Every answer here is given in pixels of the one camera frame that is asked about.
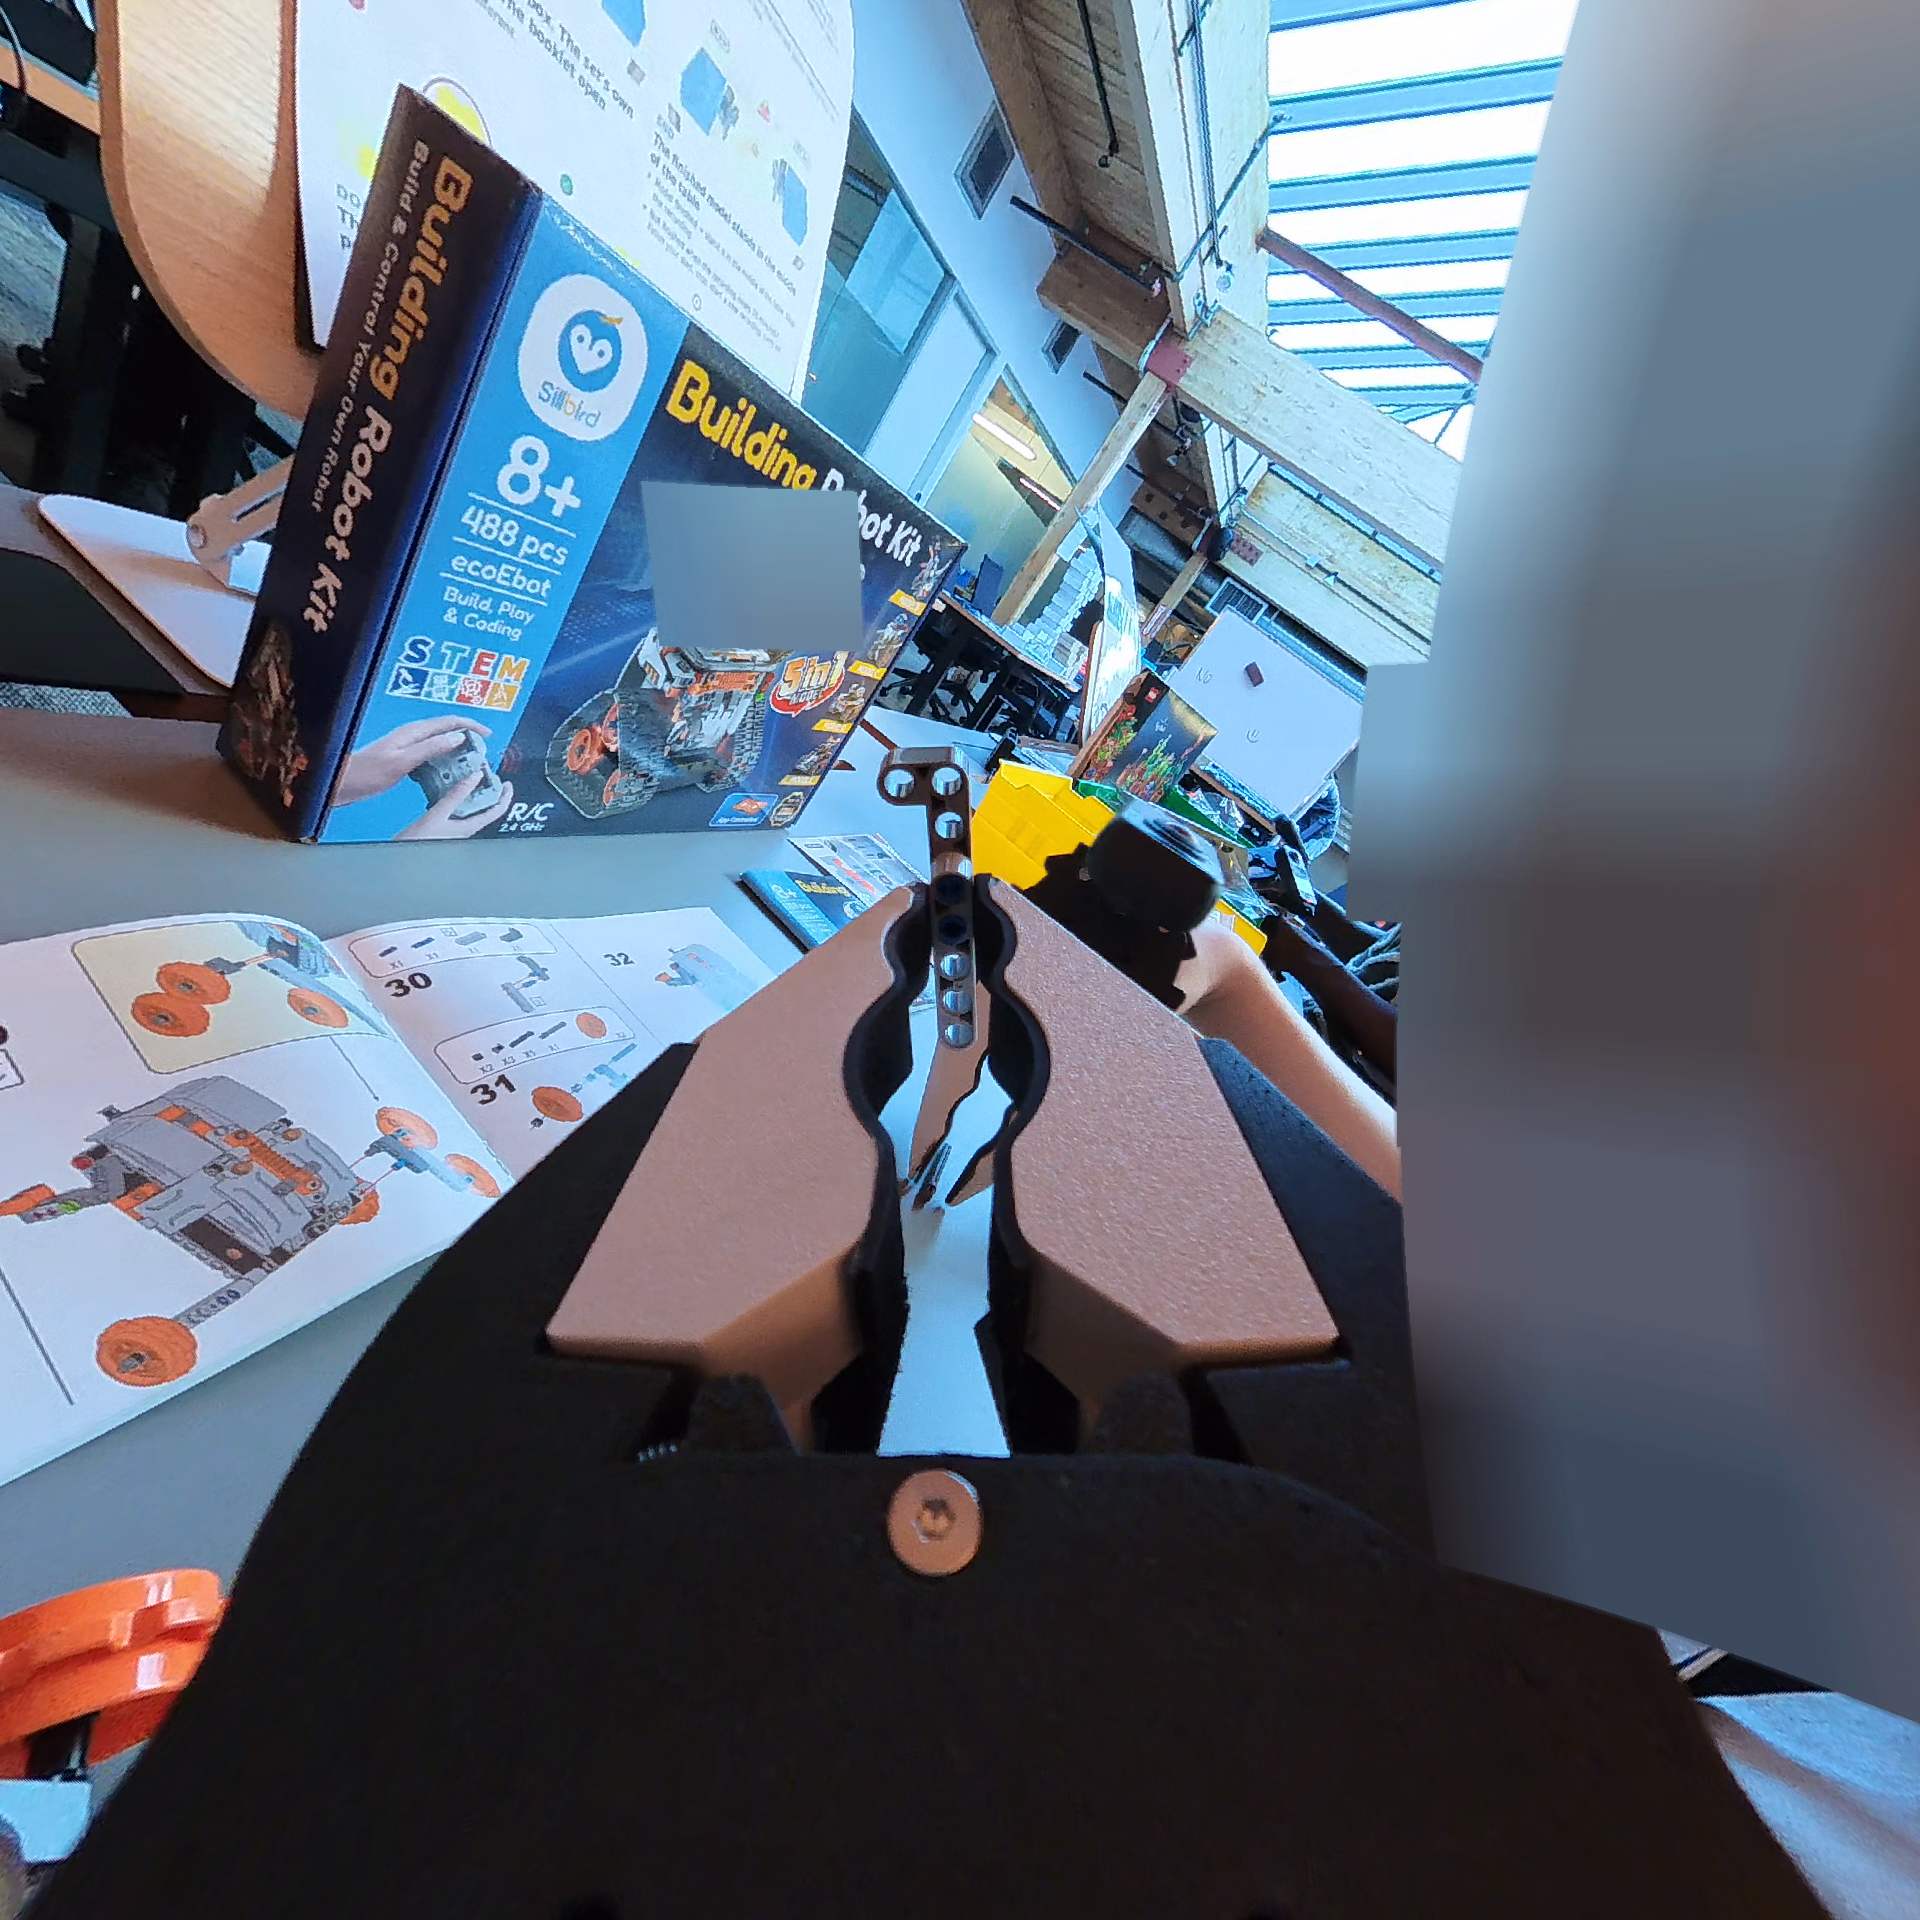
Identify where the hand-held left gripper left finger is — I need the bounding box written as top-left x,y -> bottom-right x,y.
549,885 -> 921,1450

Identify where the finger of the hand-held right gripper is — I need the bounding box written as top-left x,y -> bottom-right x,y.
905,1038 -> 1005,1211

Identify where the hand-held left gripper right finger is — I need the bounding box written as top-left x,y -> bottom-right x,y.
971,879 -> 1342,1455

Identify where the grey angled building beam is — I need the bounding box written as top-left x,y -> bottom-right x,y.
879,747 -> 984,1049

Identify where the person's right forearm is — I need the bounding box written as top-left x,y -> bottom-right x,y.
1177,929 -> 1404,1201

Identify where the grey desk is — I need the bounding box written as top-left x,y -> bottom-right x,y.
0,704 -> 1052,1861

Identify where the yellow plastic bin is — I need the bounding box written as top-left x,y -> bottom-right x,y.
971,761 -> 1306,964

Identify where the dark toy set box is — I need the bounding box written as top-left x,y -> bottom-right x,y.
1072,668 -> 1218,803

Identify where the white board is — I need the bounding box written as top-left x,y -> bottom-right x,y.
1186,607 -> 1368,819

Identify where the small blue booklet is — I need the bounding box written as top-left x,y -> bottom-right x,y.
743,867 -> 875,951

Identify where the small printed leaflet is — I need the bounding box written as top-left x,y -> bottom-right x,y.
787,832 -> 924,896

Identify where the white printed standing sign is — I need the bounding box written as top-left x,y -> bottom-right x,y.
1072,502 -> 1149,751

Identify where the black table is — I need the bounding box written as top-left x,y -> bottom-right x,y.
886,593 -> 1081,740

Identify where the open instruction booklet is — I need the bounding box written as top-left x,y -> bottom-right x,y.
0,910 -> 783,1486

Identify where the blue robot kit box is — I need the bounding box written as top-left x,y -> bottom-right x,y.
219,82 -> 969,846

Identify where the orange toy wheel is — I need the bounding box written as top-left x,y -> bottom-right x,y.
0,1571 -> 227,1780

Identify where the white stand base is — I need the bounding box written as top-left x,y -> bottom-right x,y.
38,450 -> 296,693

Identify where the white instruction poster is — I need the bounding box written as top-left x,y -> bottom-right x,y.
293,0 -> 857,407

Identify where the person's white shirt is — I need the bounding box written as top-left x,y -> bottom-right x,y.
1657,1635 -> 1920,1920

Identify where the curved wooden board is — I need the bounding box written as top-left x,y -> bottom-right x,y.
93,0 -> 354,420

